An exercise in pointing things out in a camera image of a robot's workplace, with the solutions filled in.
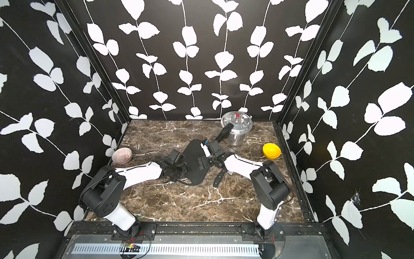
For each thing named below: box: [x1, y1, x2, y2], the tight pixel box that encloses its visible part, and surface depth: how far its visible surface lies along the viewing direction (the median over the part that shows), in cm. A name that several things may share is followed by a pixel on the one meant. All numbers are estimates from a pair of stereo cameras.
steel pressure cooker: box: [220, 111, 253, 146], surface depth 103 cm
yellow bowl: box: [262, 142, 282, 160], surface depth 103 cm
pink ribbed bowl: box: [112, 147, 133, 165], surface depth 100 cm
